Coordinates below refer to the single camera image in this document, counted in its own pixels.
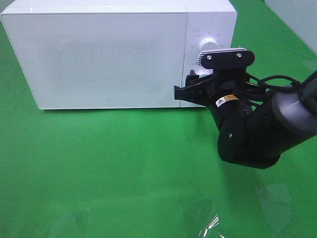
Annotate white microwave door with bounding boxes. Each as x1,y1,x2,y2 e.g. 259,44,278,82
1,13,187,109

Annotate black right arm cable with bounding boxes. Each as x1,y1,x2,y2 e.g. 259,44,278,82
246,73,302,100

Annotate clear tape patch right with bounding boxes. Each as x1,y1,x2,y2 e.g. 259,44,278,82
256,183,292,233

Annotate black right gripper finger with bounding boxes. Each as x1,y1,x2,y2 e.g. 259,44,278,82
174,83,209,106
185,69,215,87

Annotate clear tape patch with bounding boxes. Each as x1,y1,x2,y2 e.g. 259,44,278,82
178,198,238,238
256,183,292,233

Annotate white microwave knob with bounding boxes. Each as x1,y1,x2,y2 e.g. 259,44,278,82
198,36,218,52
196,69,213,77

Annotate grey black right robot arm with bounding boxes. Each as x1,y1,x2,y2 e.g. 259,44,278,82
174,69,317,169

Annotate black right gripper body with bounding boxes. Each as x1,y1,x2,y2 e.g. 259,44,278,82
204,68,261,132

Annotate white microwave oven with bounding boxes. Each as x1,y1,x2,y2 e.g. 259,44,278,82
0,0,237,108

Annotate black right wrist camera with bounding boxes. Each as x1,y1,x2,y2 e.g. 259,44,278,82
197,48,255,70

